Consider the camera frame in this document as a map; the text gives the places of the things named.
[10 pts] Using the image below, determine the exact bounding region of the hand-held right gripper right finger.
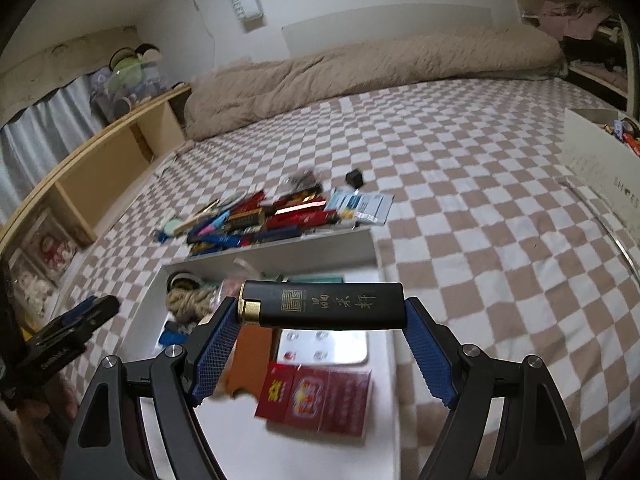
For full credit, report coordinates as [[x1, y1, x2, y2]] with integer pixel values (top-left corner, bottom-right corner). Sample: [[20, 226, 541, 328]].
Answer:
[[403, 297, 586, 480]]

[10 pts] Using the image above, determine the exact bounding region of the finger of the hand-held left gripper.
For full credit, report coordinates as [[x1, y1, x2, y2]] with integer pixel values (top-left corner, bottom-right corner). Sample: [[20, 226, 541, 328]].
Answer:
[[42, 295, 120, 346]]

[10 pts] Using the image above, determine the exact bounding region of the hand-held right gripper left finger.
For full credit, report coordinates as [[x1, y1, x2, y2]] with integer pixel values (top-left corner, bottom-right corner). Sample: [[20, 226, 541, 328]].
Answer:
[[60, 296, 244, 480]]

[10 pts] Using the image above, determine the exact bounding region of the clear plastic case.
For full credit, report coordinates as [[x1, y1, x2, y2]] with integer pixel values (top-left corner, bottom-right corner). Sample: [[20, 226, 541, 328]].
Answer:
[[276, 329, 371, 367]]

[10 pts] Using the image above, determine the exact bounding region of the red cigarette pack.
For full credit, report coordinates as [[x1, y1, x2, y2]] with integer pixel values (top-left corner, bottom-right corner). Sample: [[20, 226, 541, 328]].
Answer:
[[255, 361, 373, 441]]

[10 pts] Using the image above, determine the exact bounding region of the black gold lighter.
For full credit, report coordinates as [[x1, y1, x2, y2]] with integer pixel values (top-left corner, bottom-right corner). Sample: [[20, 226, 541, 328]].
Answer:
[[240, 281, 405, 331]]

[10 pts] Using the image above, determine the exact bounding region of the pile of lighters and knives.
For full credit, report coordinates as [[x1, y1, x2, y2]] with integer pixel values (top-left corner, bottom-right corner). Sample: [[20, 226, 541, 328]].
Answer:
[[155, 187, 342, 259]]

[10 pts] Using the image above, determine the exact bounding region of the shallow white box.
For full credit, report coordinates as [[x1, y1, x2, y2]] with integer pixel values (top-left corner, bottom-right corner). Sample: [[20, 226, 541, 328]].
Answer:
[[117, 227, 401, 480]]

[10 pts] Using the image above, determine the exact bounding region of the brown leather case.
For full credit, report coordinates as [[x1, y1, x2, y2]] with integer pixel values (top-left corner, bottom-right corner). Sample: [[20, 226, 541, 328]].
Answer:
[[222, 327, 277, 397]]

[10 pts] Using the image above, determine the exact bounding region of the framed red picture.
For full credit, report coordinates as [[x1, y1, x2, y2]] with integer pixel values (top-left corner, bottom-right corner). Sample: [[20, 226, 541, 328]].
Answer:
[[22, 210, 81, 281]]

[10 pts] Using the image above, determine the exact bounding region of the checkered bed sheet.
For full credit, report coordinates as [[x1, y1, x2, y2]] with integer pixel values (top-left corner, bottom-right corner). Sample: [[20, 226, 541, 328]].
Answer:
[[50, 77, 640, 480]]

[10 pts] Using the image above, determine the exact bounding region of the wooden bedside shelf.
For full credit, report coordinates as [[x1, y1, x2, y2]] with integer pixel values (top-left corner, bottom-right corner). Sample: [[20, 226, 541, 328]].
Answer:
[[0, 82, 193, 301]]

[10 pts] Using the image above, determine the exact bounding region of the white blue packet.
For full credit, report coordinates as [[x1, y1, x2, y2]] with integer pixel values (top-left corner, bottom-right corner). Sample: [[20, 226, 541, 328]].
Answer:
[[325, 187, 396, 226]]

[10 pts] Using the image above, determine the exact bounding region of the dark purple pouch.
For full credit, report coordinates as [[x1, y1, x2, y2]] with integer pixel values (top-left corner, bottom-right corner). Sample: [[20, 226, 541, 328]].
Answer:
[[282, 172, 321, 196]]

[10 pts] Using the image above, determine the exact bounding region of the grey curtain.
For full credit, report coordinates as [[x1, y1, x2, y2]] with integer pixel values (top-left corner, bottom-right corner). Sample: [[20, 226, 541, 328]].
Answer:
[[0, 75, 106, 196]]

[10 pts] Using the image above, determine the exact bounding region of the clear plastic storage bin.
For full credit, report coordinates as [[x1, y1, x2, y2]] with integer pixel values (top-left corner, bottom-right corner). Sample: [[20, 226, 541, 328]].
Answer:
[[90, 67, 168, 121]]

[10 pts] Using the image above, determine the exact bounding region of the tall white cardboard box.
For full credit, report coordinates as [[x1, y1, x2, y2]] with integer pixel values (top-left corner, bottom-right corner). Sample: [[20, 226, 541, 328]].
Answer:
[[560, 107, 640, 201]]

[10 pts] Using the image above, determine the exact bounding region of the beige fuzzy blanket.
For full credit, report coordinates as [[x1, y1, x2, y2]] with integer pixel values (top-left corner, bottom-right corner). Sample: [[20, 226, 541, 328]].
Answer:
[[185, 27, 568, 141]]

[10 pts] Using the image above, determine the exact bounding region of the open wardrobe shelf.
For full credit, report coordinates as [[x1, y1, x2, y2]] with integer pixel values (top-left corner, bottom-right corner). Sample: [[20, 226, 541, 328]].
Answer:
[[512, 0, 640, 106]]

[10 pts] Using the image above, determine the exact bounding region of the beige rope knot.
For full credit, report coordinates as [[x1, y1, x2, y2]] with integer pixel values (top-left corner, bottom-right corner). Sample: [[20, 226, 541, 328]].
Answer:
[[165, 280, 227, 327]]

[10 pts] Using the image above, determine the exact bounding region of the white wall board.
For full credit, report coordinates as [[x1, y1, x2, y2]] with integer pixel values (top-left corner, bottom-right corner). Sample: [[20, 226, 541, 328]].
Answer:
[[281, 6, 493, 61]]

